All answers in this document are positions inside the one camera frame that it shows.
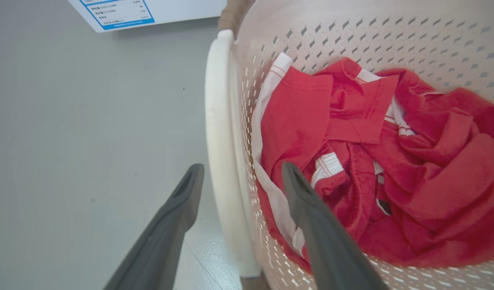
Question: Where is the white perforated laundry basket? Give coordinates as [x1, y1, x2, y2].
[205, 0, 494, 290]

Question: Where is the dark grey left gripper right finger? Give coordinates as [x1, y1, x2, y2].
[282, 162, 388, 290]

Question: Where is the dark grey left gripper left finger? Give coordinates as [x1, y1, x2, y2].
[103, 164, 205, 290]

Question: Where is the red and white garment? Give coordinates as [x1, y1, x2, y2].
[251, 52, 494, 274]

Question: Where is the white washing machine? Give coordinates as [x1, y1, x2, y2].
[68, 0, 227, 33]

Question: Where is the blue bordered energy label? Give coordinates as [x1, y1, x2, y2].
[79, 0, 155, 31]

